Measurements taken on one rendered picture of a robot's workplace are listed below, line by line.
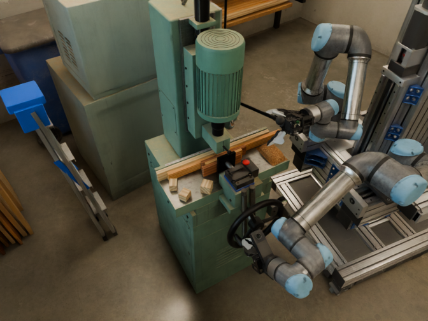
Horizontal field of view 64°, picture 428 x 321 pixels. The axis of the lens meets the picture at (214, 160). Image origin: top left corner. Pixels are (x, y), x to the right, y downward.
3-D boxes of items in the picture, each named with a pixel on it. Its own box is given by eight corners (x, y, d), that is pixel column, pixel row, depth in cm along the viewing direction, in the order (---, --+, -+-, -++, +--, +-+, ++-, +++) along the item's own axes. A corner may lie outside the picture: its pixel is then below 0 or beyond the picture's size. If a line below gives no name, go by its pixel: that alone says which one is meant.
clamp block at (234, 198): (233, 209, 146) (234, 195, 139) (217, 187, 154) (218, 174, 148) (262, 195, 151) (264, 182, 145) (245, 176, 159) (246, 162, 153)
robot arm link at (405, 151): (393, 152, 165) (405, 130, 155) (419, 169, 157) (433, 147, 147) (378, 162, 160) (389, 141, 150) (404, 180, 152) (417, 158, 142)
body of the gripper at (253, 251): (250, 267, 131) (269, 283, 120) (246, 248, 128) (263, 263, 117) (267, 258, 133) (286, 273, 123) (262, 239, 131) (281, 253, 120)
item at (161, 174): (158, 181, 152) (157, 174, 148) (156, 178, 153) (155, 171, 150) (268, 138, 173) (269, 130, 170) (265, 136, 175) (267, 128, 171)
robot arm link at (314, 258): (311, 230, 117) (287, 249, 114) (337, 255, 110) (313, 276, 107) (309, 240, 123) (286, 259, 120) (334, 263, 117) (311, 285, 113)
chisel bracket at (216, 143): (216, 156, 152) (216, 142, 146) (201, 139, 160) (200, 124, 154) (230, 151, 154) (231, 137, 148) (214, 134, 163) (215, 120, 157)
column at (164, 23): (179, 160, 176) (168, 20, 125) (162, 135, 189) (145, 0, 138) (218, 146, 184) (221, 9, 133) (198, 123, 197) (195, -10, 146)
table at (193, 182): (185, 235, 140) (185, 227, 135) (156, 185, 158) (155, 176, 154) (300, 181, 161) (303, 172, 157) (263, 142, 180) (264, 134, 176)
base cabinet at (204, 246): (195, 295, 207) (192, 229, 157) (158, 225, 243) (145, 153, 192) (256, 262, 223) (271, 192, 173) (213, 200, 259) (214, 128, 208)
